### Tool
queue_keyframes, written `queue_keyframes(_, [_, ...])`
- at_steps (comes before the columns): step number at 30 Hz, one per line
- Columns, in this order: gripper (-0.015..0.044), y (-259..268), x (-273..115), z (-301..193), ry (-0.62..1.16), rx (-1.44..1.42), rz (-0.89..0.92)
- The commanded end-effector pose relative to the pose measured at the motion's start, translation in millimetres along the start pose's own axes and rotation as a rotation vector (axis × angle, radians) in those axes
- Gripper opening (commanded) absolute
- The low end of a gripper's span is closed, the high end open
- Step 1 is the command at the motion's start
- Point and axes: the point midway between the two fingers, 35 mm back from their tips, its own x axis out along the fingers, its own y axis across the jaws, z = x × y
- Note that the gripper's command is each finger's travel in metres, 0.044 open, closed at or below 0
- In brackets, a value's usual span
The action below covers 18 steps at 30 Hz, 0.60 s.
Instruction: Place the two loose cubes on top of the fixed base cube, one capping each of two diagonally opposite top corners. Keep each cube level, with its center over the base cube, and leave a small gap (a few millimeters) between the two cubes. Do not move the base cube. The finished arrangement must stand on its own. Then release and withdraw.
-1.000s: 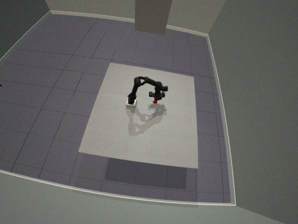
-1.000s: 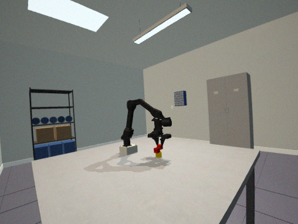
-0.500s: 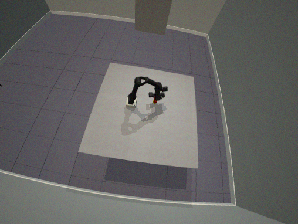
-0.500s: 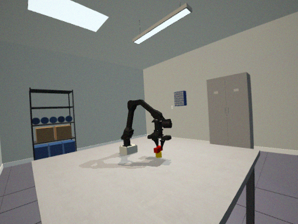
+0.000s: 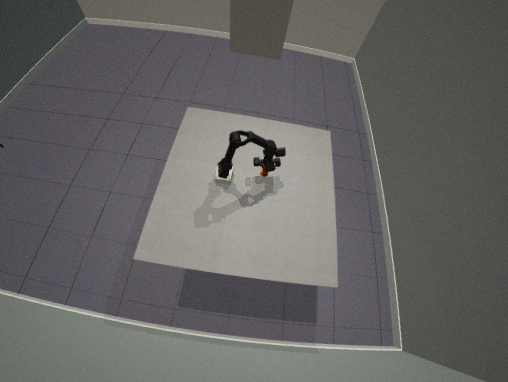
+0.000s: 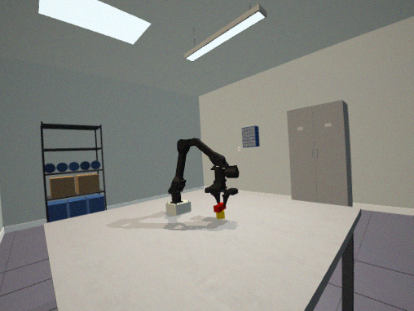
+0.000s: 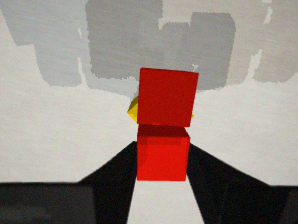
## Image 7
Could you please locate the red cube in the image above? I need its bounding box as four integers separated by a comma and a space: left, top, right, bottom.
137, 68, 199, 127
137, 124, 190, 181

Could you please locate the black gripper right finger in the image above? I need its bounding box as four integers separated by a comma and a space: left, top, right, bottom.
186, 143, 298, 224

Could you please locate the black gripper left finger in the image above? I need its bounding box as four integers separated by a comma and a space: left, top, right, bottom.
0, 141, 137, 224

